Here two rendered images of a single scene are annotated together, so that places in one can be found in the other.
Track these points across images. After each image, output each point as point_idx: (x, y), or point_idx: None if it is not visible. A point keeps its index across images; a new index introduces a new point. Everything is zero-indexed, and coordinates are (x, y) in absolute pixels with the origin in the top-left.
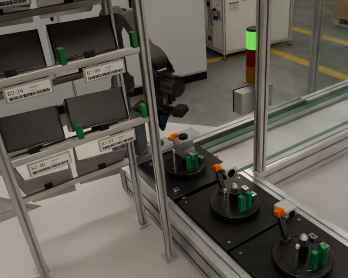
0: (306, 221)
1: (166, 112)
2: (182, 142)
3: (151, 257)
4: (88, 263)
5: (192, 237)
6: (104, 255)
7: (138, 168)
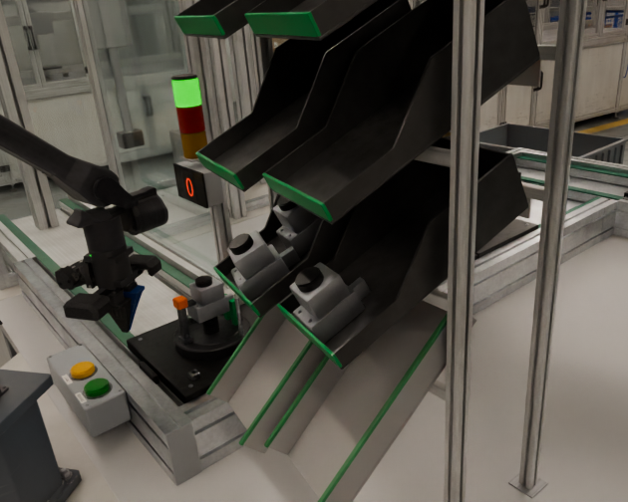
0: None
1: (131, 283)
2: (219, 282)
3: None
4: (413, 478)
5: None
6: (388, 461)
7: (191, 400)
